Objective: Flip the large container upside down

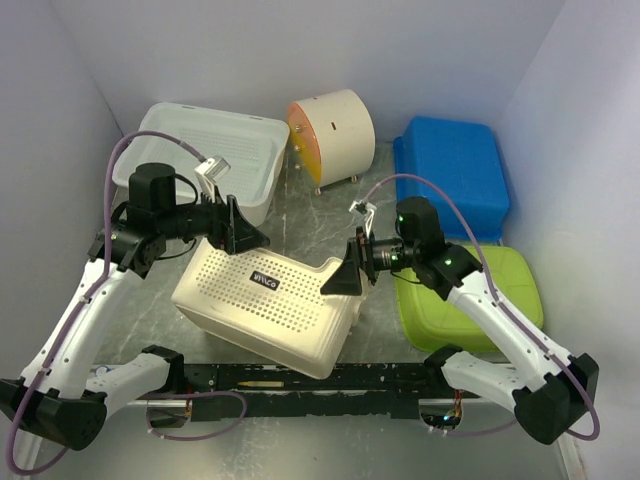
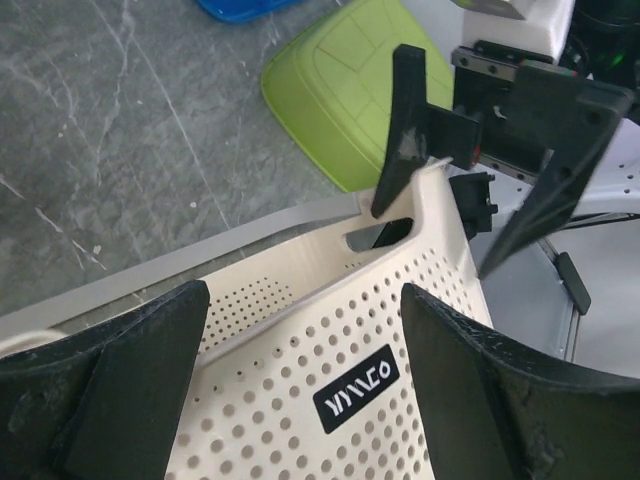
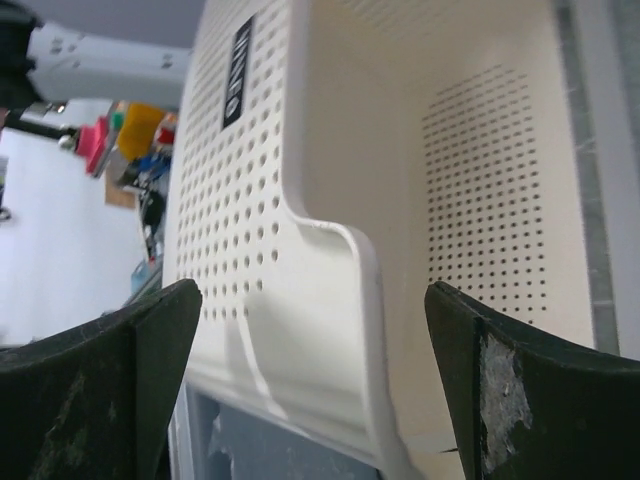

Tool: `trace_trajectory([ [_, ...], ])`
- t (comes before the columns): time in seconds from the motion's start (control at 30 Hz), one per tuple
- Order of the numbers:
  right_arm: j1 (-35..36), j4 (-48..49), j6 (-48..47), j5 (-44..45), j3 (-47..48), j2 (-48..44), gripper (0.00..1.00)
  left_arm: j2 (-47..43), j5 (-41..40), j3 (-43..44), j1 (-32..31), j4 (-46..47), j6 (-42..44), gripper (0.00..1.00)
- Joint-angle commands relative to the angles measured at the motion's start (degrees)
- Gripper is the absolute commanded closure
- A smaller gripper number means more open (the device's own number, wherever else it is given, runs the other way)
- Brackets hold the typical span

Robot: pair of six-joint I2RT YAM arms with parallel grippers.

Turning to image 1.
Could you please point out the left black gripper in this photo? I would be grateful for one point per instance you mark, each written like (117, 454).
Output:
(229, 219)

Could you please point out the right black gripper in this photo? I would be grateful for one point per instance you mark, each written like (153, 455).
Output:
(346, 279)

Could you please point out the cream perforated basket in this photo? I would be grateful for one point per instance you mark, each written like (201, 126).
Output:
(270, 305)

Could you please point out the green plastic basin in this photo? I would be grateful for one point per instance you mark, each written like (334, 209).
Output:
(431, 323)

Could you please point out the blue plastic tub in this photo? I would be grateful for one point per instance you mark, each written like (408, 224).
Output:
(462, 159)

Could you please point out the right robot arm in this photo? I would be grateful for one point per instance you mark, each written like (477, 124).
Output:
(546, 387)

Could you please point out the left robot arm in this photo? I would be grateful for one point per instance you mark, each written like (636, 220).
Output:
(54, 397)

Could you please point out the white plastic tray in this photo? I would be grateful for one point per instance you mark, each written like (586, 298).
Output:
(252, 146)

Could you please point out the cream cylinder orange-faced drawer unit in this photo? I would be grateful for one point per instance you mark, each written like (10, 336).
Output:
(333, 136)

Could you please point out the small blue capacitor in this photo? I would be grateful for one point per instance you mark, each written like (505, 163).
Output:
(101, 371)

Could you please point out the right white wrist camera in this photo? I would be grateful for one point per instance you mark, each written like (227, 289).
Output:
(365, 211)

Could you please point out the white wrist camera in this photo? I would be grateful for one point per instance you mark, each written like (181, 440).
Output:
(209, 172)
(365, 211)

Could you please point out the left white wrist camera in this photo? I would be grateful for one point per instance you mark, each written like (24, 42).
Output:
(209, 172)

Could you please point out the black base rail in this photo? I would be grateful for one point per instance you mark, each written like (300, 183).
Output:
(397, 390)

